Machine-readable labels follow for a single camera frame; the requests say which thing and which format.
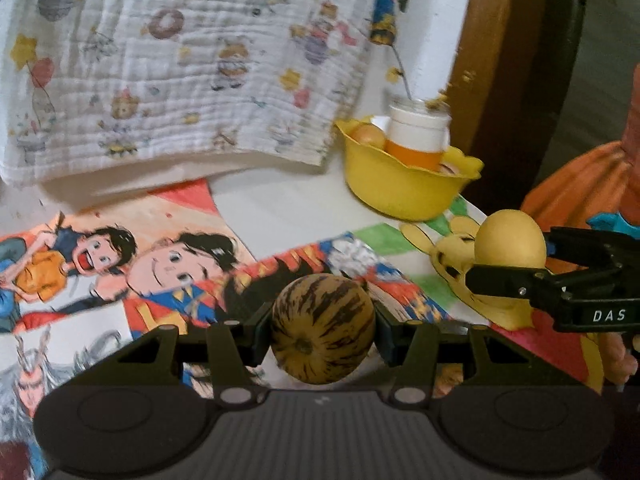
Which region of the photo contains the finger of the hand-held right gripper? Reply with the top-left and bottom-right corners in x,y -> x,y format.
545,226 -> 640,264
465,262 -> 553,307

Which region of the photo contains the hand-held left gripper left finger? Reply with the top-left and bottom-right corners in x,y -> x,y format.
112,304 -> 274,405

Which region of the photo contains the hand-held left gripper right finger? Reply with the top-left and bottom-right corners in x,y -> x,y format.
372,302 -> 533,405

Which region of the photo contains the yellow round fruit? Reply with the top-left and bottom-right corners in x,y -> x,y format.
474,208 -> 547,269

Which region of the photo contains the large striped pepino melon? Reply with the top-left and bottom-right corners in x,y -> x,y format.
270,273 -> 376,386

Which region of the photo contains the yellow wavy-rim bowl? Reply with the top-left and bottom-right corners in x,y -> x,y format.
334,116 -> 485,222

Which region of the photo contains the person's right hand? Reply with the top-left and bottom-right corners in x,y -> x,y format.
617,332 -> 640,378

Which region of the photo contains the person's orange clothing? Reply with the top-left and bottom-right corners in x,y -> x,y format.
520,60 -> 640,396

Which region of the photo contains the green cartoon poster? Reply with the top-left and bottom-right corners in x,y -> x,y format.
350,195 -> 606,396

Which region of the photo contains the white and orange jar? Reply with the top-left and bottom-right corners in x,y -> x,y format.
385,99 -> 452,171

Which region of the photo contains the dried yellow flower sprig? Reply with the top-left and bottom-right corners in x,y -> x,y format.
387,47 -> 476,111

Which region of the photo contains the orange cartoon poster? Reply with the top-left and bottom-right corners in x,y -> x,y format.
0,177 -> 261,333

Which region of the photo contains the grey comic poster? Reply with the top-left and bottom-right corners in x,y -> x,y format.
0,325 -> 136,480

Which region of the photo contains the large white printed blanket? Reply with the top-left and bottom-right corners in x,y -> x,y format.
0,0 -> 381,188

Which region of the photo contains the brown wooden frame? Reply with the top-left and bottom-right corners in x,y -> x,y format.
450,0 -> 543,161

